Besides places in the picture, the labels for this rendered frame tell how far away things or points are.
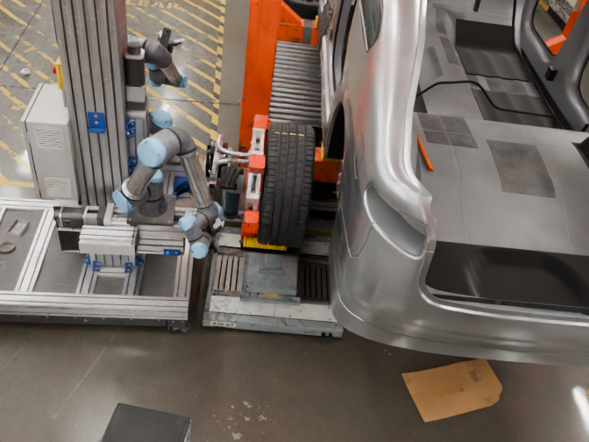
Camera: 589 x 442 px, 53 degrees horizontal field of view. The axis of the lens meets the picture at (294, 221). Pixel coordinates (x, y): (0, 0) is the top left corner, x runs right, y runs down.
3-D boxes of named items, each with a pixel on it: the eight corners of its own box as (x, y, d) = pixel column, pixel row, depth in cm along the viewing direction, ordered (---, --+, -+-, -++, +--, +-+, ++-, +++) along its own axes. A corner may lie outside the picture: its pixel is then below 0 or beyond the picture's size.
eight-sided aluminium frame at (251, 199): (252, 253, 314) (262, 174, 277) (240, 252, 313) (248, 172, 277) (258, 188, 354) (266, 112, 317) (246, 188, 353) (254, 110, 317)
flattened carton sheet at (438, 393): (508, 402, 335) (510, 398, 332) (424, 423, 318) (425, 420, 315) (481, 358, 355) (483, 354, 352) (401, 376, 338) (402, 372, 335)
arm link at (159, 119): (168, 143, 320) (168, 122, 311) (145, 138, 320) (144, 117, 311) (175, 131, 328) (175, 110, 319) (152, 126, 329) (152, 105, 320)
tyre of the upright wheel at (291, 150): (296, 209, 363) (300, 272, 307) (259, 204, 361) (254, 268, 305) (312, 108, 329) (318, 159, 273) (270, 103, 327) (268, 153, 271)
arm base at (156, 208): (134, 217, 288) (133, 202, 282) (138, 196, 299) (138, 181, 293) (166, 218, 290) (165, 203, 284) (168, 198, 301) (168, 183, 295)
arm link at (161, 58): (169, 39, 286) (190, 74, 335) (147, 35, 287) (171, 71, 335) (163, 62, 285) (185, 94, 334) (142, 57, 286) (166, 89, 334)
